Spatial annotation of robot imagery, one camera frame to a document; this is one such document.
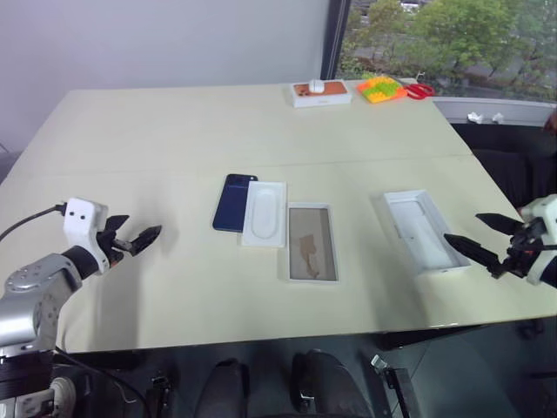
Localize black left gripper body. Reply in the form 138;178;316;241
97;230;134;267

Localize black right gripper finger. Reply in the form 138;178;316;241
475;212;522;235
443;233;508;273

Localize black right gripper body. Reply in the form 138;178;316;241
491;217;547;280

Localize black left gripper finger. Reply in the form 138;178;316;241
104;213;131;234
130;224;164;256

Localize white box lid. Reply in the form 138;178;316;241
371;188;473;278

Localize dark blue smartphone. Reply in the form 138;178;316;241
211;173;260;233

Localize white phone tray insert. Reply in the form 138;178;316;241
240;180;289;249

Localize grey box base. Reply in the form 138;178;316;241
277;201;340;286

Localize orange print phone box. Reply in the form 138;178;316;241
290;78;352;109

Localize white window sill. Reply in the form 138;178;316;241
432;96;557;128

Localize orange green yellow building blocks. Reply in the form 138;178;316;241
355;73;408;105

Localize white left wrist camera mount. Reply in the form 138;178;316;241
63;197;110;274

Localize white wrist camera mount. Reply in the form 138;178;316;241
520;198;557;287
63;197;110;274

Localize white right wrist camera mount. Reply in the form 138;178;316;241
520;198;557;287

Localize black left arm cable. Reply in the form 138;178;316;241
0;203;149;406

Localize black metal bracket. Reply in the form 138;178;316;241
369;354;413;418
149;374;172;418

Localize red handled scissors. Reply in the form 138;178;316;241
404;72;436;102

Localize black window frame post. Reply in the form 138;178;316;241
320;0;353;82

